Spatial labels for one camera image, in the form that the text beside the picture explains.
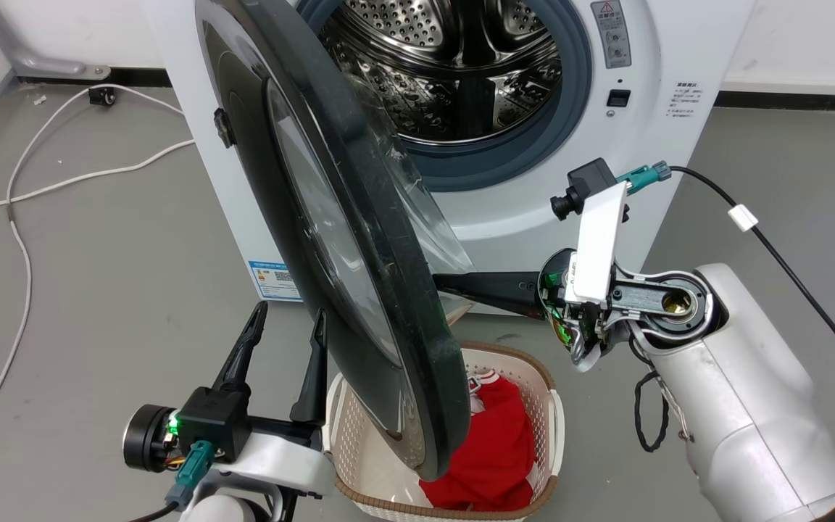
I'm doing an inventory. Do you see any white laundry basket brown rim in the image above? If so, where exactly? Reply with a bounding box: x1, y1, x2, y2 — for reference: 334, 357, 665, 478
322, 341, 566, 522

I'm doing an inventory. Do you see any thin black looped cable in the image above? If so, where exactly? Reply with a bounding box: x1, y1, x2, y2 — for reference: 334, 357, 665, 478
632, 339, 673, 455

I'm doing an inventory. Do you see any grey warning sticker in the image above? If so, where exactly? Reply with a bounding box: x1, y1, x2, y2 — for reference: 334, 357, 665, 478
590, 0, 633, 70

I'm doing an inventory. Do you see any black baseboard strip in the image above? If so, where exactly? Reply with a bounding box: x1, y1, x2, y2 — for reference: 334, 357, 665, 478
717, 90, 835, 114
19, 67, 166, 88

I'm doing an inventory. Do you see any red garment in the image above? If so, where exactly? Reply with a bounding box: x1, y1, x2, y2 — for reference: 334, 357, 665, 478
417, 370, 539, 513

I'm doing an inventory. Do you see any black round washing machine door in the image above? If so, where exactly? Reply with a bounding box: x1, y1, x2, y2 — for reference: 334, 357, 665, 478
194, 0, 471, 481

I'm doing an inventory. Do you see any white front-load washing machine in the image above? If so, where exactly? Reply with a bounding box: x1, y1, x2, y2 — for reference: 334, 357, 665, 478
138, 0, 756, 317

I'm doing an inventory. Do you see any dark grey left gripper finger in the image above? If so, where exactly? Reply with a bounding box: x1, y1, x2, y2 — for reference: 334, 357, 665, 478
212, 300, 269, 397
289, 308, 330, 427

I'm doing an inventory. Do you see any long white floor cable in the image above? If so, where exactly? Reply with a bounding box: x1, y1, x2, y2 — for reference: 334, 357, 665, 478
0, 83, 186, 462

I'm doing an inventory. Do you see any white right camera bracket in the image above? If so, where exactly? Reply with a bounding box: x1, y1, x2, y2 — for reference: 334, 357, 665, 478
565, 181, 629, 305

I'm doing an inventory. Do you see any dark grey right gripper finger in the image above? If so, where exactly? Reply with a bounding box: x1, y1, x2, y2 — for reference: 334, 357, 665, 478
432, 271, 544, 320

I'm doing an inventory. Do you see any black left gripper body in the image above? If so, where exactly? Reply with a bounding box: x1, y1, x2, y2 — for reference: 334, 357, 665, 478
122, 403, 181, 474

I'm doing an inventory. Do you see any small printed text label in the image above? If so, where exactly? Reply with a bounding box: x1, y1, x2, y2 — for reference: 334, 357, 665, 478
667, 80, 705, 121

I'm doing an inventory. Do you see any grey wall pipe fixture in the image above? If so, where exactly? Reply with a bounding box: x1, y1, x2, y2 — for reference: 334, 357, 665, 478
0, 0, 112, 81

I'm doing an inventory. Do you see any teal right camera connector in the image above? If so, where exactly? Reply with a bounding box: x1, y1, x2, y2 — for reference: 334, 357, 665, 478
616, 162, 673, 198

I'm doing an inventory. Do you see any blue energy label sticker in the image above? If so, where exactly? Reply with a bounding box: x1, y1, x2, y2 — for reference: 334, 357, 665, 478
247, 260, 303, 302

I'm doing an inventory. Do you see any white left camera bracket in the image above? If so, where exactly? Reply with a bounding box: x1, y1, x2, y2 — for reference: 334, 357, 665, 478
204, 431, 337, 502

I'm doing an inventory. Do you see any thick black cable white tag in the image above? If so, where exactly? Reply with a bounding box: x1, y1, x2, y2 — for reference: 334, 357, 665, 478
667, 165, 835, 505

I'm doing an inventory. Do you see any white camera bracket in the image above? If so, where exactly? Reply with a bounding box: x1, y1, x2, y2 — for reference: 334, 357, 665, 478
204, 431, 337, 502
565, 181, 629, 305

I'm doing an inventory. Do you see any teal left camera connector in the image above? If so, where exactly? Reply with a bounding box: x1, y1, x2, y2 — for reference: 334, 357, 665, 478
165, 439, 215, 513

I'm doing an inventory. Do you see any black left camera cable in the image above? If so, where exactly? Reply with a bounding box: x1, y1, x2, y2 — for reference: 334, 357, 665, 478
126, 500, 180, 522

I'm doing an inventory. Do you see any perforated steel washer drum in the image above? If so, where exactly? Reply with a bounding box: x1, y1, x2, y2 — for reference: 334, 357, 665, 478
316, 0, 565, 146

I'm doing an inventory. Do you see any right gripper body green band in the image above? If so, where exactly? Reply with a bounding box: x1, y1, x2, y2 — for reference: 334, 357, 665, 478
536, 248, 612, 373

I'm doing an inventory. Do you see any grey-blue rubber door gasket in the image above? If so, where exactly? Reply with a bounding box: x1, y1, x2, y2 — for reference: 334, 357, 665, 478
294, 0, 594, 194

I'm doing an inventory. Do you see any teal camera connector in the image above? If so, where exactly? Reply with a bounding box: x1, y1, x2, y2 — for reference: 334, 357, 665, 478
165, 439, 215, 513
616, 162, 673, 198

